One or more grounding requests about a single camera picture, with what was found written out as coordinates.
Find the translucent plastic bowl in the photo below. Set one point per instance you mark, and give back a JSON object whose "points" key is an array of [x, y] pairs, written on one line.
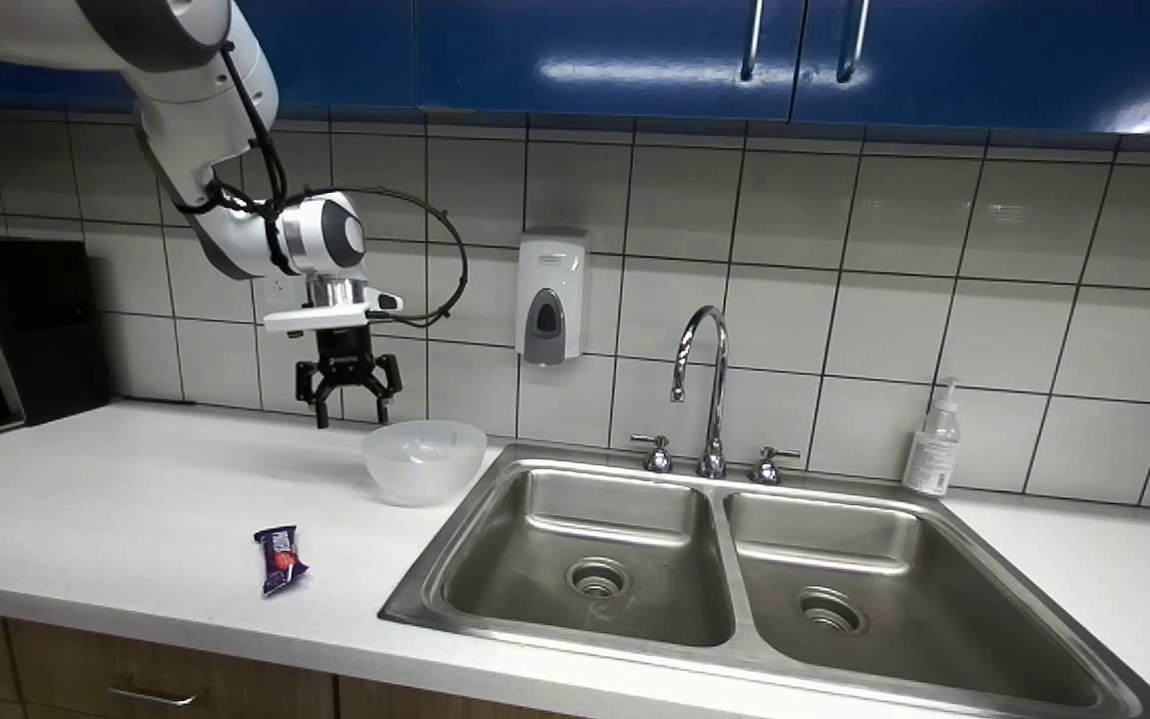
{"points": [[426, 465]]}

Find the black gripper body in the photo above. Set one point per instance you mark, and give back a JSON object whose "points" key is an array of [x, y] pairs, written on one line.
{"points": [[343, 359]]}

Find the clear pump soap bottle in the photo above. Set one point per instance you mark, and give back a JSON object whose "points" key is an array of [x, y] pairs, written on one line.
{"points": [[931, 453]]}

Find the chrome gooseneck faucet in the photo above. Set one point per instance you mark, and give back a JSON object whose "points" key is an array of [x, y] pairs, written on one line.
{"points": [[717, 401]]}

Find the black coffee maker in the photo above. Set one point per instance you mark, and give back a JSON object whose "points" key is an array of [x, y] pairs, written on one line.
{"points": [[56, 332]]}

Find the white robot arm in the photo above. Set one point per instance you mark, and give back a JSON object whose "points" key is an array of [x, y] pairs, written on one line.
{"points": [[187, 107]]}

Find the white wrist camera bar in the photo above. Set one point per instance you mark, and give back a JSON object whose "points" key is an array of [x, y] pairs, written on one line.
{"points": [[328, 319]]}

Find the stainless steel double sink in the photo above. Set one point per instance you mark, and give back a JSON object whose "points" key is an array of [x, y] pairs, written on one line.
{"points": [[495, 585]]}

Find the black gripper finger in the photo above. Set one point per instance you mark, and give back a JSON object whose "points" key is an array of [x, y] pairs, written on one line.
{"points": [[311, 389], [384, 383]]}

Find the blue red snack wrapper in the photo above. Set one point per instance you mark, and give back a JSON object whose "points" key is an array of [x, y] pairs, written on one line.
{"points": [[282, 561]]}

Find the white wall soap dispenser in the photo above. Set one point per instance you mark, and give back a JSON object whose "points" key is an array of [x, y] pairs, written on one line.
{"points": [[548, 302]]}

